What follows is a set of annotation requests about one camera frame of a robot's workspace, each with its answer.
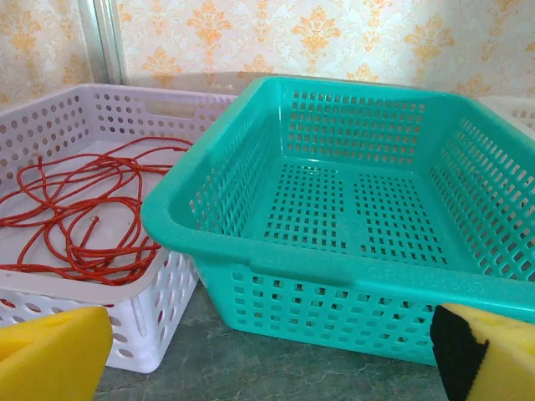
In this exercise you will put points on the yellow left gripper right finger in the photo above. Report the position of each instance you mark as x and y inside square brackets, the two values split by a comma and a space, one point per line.
[501, 363]

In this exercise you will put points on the aluminium frame post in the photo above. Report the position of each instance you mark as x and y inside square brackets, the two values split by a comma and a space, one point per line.
[106, 37]

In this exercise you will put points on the white perforated plastic basket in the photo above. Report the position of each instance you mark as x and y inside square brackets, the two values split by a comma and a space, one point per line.
[507, 106]

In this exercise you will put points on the lilac perforated plastic basket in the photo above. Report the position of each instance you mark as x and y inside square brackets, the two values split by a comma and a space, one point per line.
[138, 334]

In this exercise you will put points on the teal perforated plastic basket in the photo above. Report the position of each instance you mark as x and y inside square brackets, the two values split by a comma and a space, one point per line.
[317, 267]

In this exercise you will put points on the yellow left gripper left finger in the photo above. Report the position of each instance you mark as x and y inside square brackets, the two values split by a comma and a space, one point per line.
[50, 359]

